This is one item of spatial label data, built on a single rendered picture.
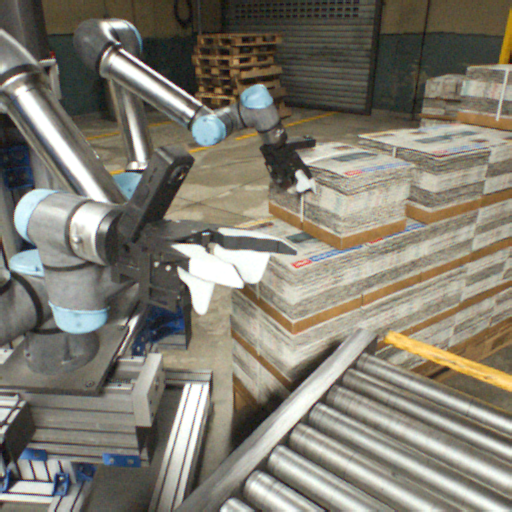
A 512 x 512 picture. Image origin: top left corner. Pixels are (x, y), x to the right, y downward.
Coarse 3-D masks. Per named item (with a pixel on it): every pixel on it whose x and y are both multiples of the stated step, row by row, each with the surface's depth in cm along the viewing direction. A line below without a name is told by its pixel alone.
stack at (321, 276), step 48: (288, 240) 150; (384, 240) 150; (432, 240) 166; (480, 240) 183; (288, 288) 138; (336, 288) 146; (432, 288) 176; (480, 288) 198; (288, 336) 145; (336, 336) 155; (432, 336) 191
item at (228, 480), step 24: (360, 336) 109; (336, 360) 101; (312, 384) 94; (288, 408) 88; (312, 408) 89; (264, 432) 83; (288, 432) 83; (240, 456) 78; (264, 456) 79; (216, 480) 74; (240, 480) 74; (192, 504) 70; (216, 504) 71
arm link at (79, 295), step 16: (48, 272) 60; (64, 272) 60; (80, 272) 61; (96, 272) 63; (48, 288) 62; (64, 288) 61; (80, 288) 61; (96, 288) 63; (112, 288) 66; (128, 288) 70; (64, 304) 62; (80, 304) 62; (96, 304) 64; (64, 320) 63; (80, 320) 63; (96, 320) 65
